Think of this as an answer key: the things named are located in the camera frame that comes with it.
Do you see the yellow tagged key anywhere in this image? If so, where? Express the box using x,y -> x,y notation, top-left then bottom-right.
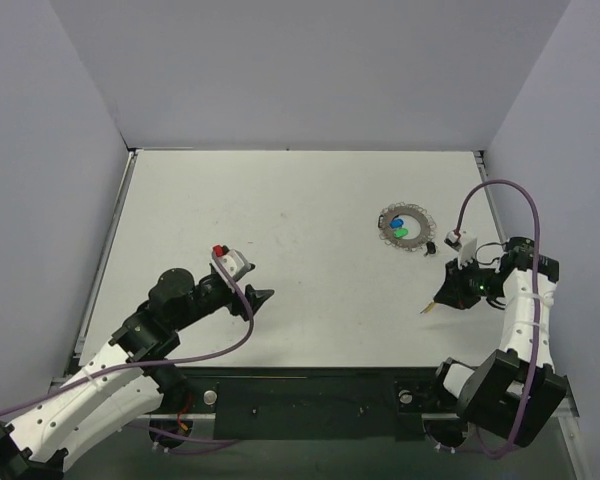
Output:
419,301 -> 436,315

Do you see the large silver keyring disc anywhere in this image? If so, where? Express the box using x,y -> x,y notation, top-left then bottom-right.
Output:
377,202 -> 436,251

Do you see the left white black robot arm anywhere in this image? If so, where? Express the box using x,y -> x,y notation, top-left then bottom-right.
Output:
0,268 -> 274,479

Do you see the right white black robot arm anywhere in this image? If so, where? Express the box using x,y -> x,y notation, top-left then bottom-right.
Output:
426,231 -> 568,447

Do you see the black tagged key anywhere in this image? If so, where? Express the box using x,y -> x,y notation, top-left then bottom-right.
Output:
424,241 -> 438,257

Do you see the green key tag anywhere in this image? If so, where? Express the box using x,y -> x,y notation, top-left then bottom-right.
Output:
394,228 -> 409,238

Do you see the blue key tag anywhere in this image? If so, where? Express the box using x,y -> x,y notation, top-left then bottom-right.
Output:
389,217 -> 404,229

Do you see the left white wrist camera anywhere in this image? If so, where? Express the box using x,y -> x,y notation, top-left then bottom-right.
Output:
211,245 -> 256,282

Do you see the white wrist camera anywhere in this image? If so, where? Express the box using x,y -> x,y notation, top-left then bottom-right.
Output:
444,229 -> 478,269
211,245 -> 256,282

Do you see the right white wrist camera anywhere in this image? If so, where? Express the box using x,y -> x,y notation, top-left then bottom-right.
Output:
444,229 -> 478,269

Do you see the aluminium front rail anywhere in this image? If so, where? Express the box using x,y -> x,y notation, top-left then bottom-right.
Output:
40,373 -> 580,420

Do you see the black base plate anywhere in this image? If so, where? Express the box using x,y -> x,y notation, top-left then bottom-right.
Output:
139,367 -> 458,443

